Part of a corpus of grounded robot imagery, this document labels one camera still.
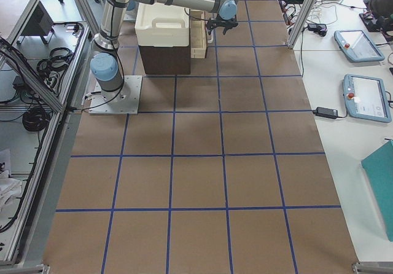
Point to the black power adapter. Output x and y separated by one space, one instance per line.
326 113

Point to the lower teach pendant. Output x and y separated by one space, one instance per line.
365 98

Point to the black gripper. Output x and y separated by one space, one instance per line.
221 23

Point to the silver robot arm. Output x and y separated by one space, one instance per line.
105 65

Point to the wooden drawer with white handle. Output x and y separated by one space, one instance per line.
199 38

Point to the cream plastic tray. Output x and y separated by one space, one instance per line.
159 25

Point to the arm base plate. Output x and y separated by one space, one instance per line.
126 102

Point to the upper teach pendant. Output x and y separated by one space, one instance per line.
357 46

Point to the teach pendant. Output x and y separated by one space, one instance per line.
365 98
357 46

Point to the aluminium frame post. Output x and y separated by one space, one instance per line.
299 24

